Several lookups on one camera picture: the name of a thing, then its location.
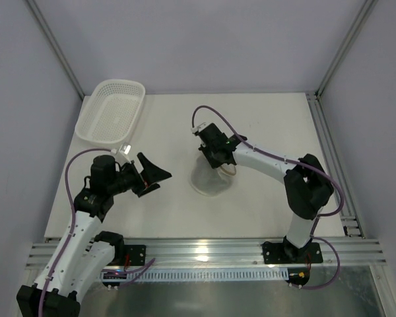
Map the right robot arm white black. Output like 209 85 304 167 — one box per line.
192 123 334 264

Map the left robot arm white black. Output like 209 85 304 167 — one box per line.
16 150 172 316

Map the white perforated plastic basket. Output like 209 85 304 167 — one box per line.
75 79 146 148

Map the left controller board black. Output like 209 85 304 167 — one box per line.
100 270 127 289

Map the controller board black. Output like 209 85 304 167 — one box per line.
100 270 127 289
286 267 310 289

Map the right controller board black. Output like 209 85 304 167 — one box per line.
286 267 310 289

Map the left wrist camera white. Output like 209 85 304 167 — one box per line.
110 143 131 165

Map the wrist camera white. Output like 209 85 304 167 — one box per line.
110 143 131 165
191 122 207 135

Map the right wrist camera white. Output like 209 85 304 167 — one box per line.
191 122 207 135

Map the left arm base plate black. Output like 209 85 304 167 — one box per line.
119 244 147 267

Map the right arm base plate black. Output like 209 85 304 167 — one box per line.
261 240 323 264

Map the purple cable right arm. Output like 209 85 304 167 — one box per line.
191 105 346 291

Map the slotted cable duct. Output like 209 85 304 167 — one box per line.
125 267 288 283

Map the aluminium frame post left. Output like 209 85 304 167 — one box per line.
23 0 85 100

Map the aluminium frame post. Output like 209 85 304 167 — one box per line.
23 0 85 100
315 0 378 99

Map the aluminium mounting rail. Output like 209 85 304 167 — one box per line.
26 236 387 269

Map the aluminium frame post right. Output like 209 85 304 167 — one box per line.
315 0 378 99

